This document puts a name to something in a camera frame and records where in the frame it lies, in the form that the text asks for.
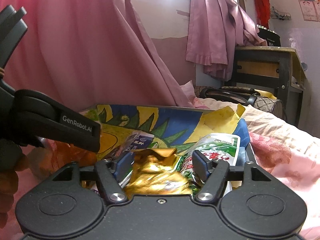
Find orange snack packet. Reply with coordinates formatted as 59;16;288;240
28;139;97;180

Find wire wall shelf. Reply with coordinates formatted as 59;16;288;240
270;7;291;21

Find quilted brown bag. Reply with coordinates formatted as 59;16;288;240
195;86;287;121

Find colourful cardboard tray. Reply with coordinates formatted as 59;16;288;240
83;105;249;161

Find gold foil snack packet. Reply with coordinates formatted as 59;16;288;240
124;148;192;199

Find black wooden desk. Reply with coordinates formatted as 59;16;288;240
226;46;306;127

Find floral pink bedspread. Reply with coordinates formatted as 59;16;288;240
181;82;319;239

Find wall posters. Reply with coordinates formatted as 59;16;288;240
292;0;320;22

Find blue dark snack packet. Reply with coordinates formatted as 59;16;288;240
110;131;155;188

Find yellow item on bag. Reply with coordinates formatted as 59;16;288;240
255;89;277;100

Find black box on desk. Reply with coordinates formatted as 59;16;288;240
257;25;281;47

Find mauve tied curtain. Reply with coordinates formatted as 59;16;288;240
185;0;267;81

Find red hanging decoration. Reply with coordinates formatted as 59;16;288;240
254;0;270;29

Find pink draped curtain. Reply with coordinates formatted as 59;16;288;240
0;0;201;240

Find green white snack pouch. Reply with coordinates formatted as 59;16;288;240
178;133;241;195

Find person's left hand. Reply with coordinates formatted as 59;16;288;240
1;154;29;229

